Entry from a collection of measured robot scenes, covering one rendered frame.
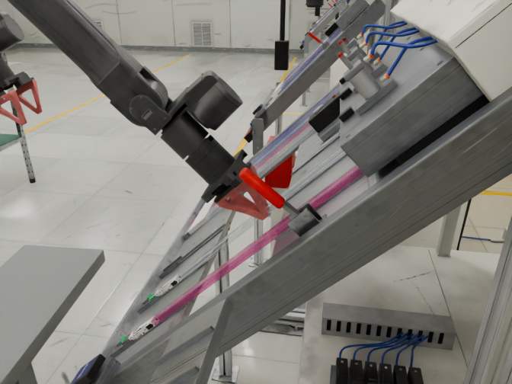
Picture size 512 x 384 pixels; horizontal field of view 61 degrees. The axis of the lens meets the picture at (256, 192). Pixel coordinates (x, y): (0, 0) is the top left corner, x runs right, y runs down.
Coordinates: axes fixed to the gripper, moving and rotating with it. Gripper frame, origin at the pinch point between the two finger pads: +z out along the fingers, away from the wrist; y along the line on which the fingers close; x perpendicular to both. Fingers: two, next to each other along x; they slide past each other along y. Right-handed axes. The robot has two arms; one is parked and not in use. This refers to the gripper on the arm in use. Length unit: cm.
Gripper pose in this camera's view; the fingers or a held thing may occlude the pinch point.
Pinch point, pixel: (263, 212)
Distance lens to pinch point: 69.9
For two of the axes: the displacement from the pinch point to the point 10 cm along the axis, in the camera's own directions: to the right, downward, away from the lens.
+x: -7.0, 5.9, 4.1
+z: 7.0, 6.9, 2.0
